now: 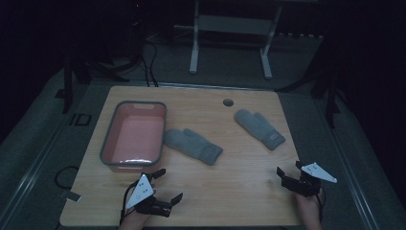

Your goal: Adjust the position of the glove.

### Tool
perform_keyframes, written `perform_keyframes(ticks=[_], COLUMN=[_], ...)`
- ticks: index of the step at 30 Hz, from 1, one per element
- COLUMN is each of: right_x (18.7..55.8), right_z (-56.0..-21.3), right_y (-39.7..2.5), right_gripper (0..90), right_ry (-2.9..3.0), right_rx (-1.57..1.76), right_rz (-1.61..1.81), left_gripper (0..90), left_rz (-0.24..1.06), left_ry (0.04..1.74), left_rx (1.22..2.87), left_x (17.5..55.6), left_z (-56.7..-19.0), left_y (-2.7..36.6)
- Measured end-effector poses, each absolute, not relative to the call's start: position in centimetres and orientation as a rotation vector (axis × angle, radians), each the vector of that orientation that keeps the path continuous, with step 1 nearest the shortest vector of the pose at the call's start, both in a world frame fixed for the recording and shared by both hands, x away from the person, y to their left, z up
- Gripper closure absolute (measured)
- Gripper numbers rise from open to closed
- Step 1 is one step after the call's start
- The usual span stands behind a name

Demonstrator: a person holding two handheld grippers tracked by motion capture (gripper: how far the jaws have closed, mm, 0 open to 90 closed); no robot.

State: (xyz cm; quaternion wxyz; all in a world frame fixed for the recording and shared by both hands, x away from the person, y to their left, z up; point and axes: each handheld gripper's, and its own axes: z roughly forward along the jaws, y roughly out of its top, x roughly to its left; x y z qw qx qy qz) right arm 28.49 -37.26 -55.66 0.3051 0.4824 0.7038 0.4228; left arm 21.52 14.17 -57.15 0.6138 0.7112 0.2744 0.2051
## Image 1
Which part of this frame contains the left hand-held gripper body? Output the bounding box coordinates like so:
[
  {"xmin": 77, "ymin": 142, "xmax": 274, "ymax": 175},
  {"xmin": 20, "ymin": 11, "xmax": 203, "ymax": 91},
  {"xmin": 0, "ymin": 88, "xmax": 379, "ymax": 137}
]
[{"xmin": 124, "ymin": 172, "xmax": 173, "ymax": 219}]

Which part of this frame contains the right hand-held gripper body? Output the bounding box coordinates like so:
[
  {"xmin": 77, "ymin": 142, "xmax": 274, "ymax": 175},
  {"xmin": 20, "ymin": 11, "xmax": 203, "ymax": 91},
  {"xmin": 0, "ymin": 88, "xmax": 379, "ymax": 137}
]
[{"xmin": 281, "ymin": 161, "xmax": 338, "ymax": 198}]

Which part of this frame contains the person's right hand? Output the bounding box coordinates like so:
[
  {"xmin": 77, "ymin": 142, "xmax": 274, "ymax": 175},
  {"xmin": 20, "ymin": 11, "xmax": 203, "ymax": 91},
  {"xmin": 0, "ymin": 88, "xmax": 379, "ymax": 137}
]
[{"xmin": 294, "ymin": 187, "xmax": 326, "ymax": 230}]

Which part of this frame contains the person's left hand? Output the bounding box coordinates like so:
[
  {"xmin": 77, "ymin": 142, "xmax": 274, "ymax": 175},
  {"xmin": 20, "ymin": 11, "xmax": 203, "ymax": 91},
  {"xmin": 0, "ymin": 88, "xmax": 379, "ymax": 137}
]
[{"xmin": 118, "ymin": 208, "xmax": 151, "ymax": 230}]

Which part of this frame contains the pink basin with grey rim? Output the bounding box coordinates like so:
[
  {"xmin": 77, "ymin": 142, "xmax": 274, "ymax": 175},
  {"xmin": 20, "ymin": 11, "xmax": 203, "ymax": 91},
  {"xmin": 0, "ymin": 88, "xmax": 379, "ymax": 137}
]
[{"xmin": 99, "ymin": 101, "xmax": 169, "ymax": 173}]

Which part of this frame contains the plain grey mitten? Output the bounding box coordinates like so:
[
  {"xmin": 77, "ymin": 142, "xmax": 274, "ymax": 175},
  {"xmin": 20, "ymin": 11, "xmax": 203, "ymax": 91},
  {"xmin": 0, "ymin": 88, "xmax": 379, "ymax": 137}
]
[{"xmin": 163, "ymin": 127, "xmax": 224, "ymax": 167}]

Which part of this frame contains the grey mitten with label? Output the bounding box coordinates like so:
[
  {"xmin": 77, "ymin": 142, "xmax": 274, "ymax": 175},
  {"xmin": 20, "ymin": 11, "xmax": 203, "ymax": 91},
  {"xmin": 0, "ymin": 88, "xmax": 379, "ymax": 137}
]
[{"xmin": 234, "ymin": 108, "xmax": 286, "ymax": 151}]

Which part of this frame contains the grey tape patch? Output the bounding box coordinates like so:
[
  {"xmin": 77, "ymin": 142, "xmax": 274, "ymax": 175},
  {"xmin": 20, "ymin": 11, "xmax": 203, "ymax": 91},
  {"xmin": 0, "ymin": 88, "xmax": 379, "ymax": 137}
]
[{"xmin": 60, "ymin": 190, "xmax": 82, "ymax": 203}]

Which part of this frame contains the black tripod stand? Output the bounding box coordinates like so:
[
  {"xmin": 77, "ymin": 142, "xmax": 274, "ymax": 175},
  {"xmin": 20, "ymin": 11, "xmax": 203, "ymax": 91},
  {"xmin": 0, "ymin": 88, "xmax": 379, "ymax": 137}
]
[
  {"xmin": 56, "ymin": 52, "xmax": 129, "ymax": 115},
  {"xmin": 277, "ymin": 41, "xmax": 341, "ymax": 129}
]

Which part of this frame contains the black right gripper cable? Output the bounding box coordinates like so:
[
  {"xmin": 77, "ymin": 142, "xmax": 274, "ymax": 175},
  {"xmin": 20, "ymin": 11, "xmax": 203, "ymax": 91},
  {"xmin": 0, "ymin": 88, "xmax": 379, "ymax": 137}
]
[{"xmin": 315, "ymin": 188, "xmax": 327, "ymax": 223}]

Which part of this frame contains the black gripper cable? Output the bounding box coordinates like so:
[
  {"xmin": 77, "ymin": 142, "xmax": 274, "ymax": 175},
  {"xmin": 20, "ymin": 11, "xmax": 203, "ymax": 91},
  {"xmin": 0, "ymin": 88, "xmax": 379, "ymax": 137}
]
[
  {"xmin": 315, "ymin": 188, "xmax": 327, "ymax": 223},
  {"xmin": 119, "ymin": 182, "xmax": 137, "ymax": 225}
]

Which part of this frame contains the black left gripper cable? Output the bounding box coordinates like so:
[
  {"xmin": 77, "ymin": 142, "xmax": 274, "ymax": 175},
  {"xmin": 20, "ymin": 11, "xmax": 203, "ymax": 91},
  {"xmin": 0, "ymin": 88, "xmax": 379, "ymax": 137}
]
[{"xmin": 119, "ymin": 182, "xmax": 137, "ymax": 225}]

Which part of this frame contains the black cable loop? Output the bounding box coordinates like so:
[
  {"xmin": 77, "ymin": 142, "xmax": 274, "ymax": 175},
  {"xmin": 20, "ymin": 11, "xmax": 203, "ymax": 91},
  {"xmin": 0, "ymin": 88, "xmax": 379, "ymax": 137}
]
[{"xmin": 54, "ymin": 165, "xmax": 80, "ymax": 191}]

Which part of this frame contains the black floor cable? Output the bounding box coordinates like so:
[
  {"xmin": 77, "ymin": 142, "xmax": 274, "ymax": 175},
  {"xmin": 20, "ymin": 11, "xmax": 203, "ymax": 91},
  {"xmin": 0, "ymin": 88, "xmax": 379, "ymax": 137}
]
[{"xmin": 145, "ymin": 39, "xmax": 160, "ymax": 88}]

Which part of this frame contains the white metal stand frame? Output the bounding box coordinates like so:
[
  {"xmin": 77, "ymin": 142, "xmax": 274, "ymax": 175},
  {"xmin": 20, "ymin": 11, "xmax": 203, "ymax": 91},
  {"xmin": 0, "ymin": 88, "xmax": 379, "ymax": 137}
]
[{"xmin": 189, "ymin": 0, "xmax": 283, "ymax": 81}]

